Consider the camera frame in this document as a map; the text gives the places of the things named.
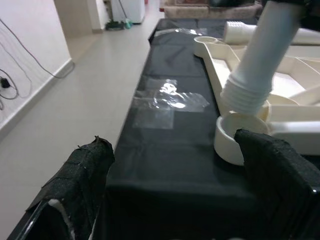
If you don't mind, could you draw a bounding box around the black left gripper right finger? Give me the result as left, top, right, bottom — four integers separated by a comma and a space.
234, 128, 320, 240

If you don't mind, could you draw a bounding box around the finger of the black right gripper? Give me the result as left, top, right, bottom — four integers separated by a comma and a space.
266, 0, 305, 6
297, 0, 320, 29

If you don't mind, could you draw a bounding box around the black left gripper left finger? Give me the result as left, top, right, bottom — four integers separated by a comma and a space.
6, 135, 116, 240

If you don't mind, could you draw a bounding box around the black plastic bag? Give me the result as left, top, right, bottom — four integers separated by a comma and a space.
209, 0, 256, 8

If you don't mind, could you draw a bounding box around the cream plastic table top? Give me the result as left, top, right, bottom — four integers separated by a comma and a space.
193, 36, 320, 166

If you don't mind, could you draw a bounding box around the black tablecloth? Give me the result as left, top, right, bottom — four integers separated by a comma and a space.
87, 17, 320, 240

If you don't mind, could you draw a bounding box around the beige patterned bench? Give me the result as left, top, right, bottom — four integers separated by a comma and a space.
163, 4, 263, 20

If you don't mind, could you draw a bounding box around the large clear tape patch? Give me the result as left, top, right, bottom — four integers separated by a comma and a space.
132, 78, 210, 130

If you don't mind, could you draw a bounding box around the white appliance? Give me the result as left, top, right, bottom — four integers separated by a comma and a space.
111, 0, 146, 25

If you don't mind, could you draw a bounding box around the thin black adapter cable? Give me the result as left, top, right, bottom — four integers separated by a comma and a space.
0, 68, 33, 111

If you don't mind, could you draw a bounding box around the thin grey wall cable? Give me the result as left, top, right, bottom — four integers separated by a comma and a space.
0, 17, 76, 80

